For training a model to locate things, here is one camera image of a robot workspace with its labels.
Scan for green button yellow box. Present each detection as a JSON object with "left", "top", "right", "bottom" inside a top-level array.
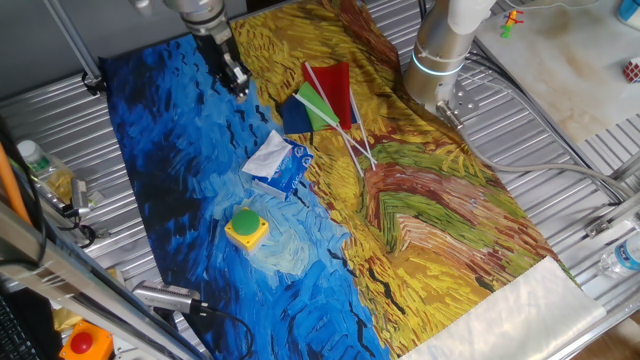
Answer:
[{"left": 223, "top": 207, "right": 270, "bottom": 254}]

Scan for grey hose cable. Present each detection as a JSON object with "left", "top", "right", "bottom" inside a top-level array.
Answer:
[{"left": 435, "top": 99, "right": 634, "bottom": 201}]

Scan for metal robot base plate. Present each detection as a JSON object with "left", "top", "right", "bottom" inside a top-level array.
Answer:
[{"left": 434, "top": 79, "right": 480, "bottom": 121}]

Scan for white napkin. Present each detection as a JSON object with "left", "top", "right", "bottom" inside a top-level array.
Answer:
[{"left": 241, "top": 129, "right": 294, "bottom": 181}]

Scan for red green blue flags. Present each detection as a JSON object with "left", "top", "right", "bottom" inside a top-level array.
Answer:
[{"left": 279, "top": 88, "right": 377, "bottom": 172}]

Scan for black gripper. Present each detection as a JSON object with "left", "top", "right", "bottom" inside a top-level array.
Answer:
[{"left": 192, "top": 22, "right": 252, "bottom": 101}]

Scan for grey metal device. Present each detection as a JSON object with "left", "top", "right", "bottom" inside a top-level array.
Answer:
[{"left": 69, "top": 176, "right": 106, "bottom": 214}]

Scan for aluminium profile bracket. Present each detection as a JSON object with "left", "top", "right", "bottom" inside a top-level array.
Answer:
[{"left": 584, "top": 149, "right": 640, "bottom": 240}]

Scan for orange tube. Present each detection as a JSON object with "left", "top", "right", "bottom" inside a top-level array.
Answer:
[{"left": 0, "top": 141, "right": 32, "bottom": 227}]

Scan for grey metal pole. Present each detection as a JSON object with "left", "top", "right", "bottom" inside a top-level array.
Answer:
[{"left": 42, "top": 0, "right": 106, "bottom": 96}]

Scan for black looped cable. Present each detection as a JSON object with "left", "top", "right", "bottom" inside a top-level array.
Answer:
[{"left": 55, "top": 204, "right": 99, "bottom": 250}]

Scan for rubik's cube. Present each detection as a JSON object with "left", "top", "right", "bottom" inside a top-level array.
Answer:
[{"left": 622, "top": 56, "right": 640, "bottom": 85}]

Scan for green flag white stick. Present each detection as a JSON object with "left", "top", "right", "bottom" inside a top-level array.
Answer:
[{"left": 292, "top": 81, "right": 378, "bottom": 166}]

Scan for white marble board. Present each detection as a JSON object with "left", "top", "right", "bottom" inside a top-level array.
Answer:
[{"left": 472, "top": 0, "right": 640, "bottom": 146}]

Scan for clear water bottle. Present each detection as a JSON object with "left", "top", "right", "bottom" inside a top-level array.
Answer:
[{"left": 597, "top": 232, "right": 640, "bottom": 280}]

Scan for black camera cable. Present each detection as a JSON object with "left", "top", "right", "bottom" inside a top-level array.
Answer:
[{"left": 197, "top": 303, "right": 256, "bottom": 360}]

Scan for colourful plastic toy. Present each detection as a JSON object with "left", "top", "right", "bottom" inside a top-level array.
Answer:
[{"left": 499, "top": 8, "right": 525, "bottom": 40}]

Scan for painting print tablecloth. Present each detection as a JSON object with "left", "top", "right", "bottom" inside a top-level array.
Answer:
[{"left": 98, "top": 0, "right": 609, "bottom": 360}]

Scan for blue tissue pack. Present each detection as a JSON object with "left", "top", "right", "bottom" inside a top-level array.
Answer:
[{"left": 241, "top": 130, "right": 316, "bottom": 202}]

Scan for red flag white stick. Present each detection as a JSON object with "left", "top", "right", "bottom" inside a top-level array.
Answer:
[{"left": 301, "top": 60, "right": 366, "bottom": 179}]

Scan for black keyboard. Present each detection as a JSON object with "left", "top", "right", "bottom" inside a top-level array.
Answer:
[{"left": 0, "top": 287, "right": 64, "bottom": 360}]

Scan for silver camera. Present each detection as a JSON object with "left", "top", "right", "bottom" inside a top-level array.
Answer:
[{"left": 131, "top": 279, "right": 204, "bottom": 317}]

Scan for aluminium frame bar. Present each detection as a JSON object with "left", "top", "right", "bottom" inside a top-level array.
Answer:
[{"left": 0, "top": 199, "right": 206, "bottom": 360}]

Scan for orange box red button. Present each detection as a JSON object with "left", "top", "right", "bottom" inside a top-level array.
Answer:
[{"left": 58, "top": 319, "right": 115, "bottom": 360}]

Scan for yellow oil bottle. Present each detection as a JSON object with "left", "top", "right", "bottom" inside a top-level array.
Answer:
[{"left": 16, "top": 138, "right": 76, "bottom": 204}]

